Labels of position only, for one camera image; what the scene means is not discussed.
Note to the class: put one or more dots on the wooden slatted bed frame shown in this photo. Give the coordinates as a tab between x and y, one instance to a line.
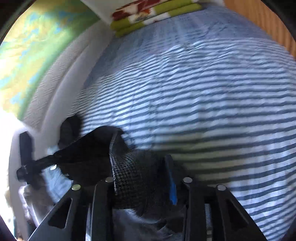
260	14

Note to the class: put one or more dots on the green yellow wall map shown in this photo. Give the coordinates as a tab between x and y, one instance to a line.
32	45

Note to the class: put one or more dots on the light blue denim jeans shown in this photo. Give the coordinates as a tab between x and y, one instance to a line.
57	183

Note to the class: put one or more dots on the grey houndstooth jacket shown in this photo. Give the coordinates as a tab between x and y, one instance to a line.
141	205

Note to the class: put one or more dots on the black garment with pink stripe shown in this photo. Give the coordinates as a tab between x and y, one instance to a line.
69	131

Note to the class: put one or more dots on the left white gloved hand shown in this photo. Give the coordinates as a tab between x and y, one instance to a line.
37	203

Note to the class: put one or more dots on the blue white striped duvet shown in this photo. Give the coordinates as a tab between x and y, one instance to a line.
213	90

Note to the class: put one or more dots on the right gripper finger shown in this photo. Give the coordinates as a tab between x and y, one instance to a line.
172	185

